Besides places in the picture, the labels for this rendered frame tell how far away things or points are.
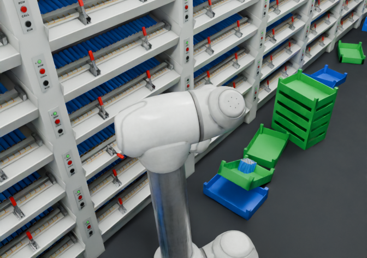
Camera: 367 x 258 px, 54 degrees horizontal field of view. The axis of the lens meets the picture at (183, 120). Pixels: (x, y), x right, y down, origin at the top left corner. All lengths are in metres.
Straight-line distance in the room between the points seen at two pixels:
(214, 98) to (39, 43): 0.60
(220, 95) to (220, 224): 1.23
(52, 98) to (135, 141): 0.52
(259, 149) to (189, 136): 1.58
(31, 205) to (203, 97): 0.87
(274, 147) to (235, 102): 1.62
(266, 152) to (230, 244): 1.23
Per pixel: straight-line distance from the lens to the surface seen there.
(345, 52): 3.77
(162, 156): 0.85
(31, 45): 1.19
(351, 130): 2.73
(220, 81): 2.06
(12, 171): 1.36
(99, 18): 1.32
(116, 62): 1.44
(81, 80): 1.35
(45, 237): 1.64
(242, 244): 1.25
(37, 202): 1.50
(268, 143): 2.46
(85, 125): 1.45
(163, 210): 1.00
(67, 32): 1.25
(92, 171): 1.56
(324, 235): 2.04
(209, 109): 0.83
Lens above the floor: 1.59
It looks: 37 degrees down
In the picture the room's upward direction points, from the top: 2 degrees counter-clockwise
